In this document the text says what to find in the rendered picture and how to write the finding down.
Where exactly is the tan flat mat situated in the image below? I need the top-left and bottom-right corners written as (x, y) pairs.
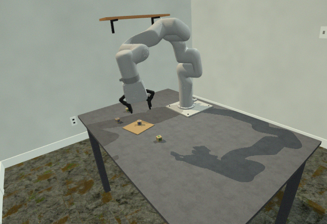
top-left (123, 121), bottom-right (154, 135)

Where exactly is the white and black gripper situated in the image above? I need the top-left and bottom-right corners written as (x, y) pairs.
top-left (119, 78), bottom-right (155, 113)

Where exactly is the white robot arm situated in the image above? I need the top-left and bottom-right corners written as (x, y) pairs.
top-left (115, 18), bottom-right (203, 110)

